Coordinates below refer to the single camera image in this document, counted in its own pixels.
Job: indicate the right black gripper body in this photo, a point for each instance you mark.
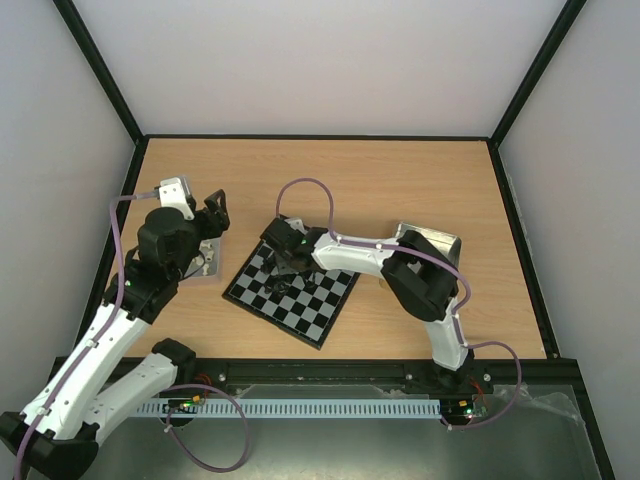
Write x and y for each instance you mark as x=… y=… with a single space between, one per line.
x=282 y=262

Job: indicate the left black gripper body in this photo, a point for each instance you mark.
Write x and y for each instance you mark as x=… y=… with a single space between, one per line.
x=215 y=225

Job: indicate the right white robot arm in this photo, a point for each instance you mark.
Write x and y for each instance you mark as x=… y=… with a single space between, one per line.
x=450 y=353

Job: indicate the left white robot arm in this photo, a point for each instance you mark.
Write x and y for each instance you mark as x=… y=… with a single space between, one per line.
x=60 y=431

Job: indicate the pile of black chess pieces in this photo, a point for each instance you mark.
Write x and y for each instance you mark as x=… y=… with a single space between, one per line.
x=281 y=276

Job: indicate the silver tin with white pieces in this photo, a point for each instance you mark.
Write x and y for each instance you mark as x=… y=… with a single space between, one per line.
x=205 y=268

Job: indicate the black and silver chessboard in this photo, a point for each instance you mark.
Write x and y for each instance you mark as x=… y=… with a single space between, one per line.
x=307 y=316

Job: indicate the empty gold-rimmed metal tin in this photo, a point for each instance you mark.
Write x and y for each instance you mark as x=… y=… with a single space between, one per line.
x=435 y=237

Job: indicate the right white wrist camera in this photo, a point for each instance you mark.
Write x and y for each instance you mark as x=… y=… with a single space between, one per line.
x=296 y=223

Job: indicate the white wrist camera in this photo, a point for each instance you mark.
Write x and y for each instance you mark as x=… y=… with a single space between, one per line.
x=296 y=223
x=175 y=192

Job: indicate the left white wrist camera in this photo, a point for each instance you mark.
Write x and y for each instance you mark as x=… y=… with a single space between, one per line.
x=175 y=192

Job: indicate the light blue slotted cable duct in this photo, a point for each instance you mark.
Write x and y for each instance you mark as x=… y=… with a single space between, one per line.
x=297 y=409

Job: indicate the black aluminium frame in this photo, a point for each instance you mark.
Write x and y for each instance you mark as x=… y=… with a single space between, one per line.
x=551 y=371

